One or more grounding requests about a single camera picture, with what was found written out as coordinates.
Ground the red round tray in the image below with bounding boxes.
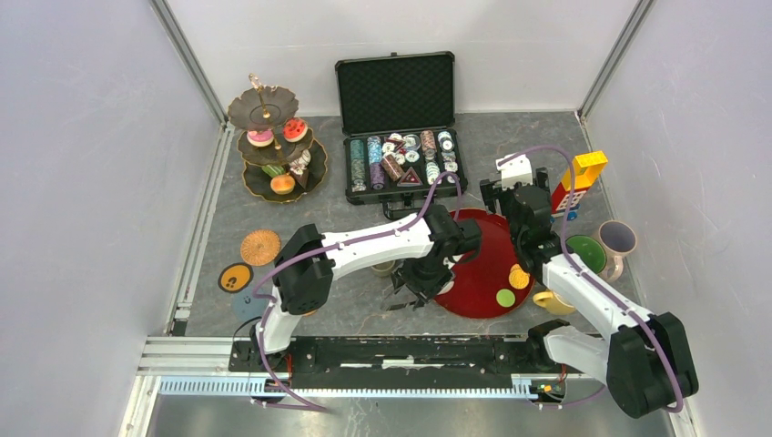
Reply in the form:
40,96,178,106
435,208,535,319

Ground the white rectangular pastry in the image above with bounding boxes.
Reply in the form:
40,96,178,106
261,165,286,178

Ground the beige purple mug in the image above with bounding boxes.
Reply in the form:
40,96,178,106
594,220,638,283

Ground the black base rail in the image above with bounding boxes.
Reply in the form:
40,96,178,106
228,322,566,409

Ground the black poker chip case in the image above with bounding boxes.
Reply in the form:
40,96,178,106
334,51,468,220

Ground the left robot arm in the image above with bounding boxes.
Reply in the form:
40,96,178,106
250,205,482,371

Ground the three-tier dessert stand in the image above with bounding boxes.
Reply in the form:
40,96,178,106
227,73,329,204

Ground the woven coaster left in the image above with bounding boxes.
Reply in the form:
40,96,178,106
239,229,281,267

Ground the green macaron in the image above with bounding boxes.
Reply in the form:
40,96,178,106
495,289,516,308

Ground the blue round coaster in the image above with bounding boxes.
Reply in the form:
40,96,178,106
231,288,269,322

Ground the white striped donut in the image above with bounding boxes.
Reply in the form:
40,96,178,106
290,149,311,174

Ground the toy block tower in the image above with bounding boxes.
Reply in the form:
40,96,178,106
551,150,608,221

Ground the red frosted donut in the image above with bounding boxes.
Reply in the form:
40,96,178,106
282,117,309,143

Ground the purple cable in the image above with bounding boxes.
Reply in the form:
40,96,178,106
251,171,464,414
497,146,686,414

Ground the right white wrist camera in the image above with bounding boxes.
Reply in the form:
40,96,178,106
495,154,533,190

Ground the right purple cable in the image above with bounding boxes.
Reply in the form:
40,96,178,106
497,146,686,414

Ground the yellow cup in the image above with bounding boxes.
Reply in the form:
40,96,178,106
533,290,576,316

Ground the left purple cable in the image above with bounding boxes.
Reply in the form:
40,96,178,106
251,171,464,414

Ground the orange black coaster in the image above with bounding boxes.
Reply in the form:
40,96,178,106
218,262,254,294

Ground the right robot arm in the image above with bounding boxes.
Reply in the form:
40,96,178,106
480,170,699,419

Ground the orange waffle biscuit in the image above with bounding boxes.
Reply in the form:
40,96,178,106
508,264,531,290

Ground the chocolate cake slice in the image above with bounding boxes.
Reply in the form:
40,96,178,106
290,167,310,190

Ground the orange peach bun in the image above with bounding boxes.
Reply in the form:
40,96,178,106
269,174,296,196

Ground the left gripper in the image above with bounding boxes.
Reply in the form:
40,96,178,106
390,258,455,310

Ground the small grey-green cup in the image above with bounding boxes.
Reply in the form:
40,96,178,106
371,260,396,278

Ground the green bowl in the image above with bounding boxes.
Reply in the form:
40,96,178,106
566,235,607,274

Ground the pink frosted donut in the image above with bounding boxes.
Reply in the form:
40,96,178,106
247,130,274,147

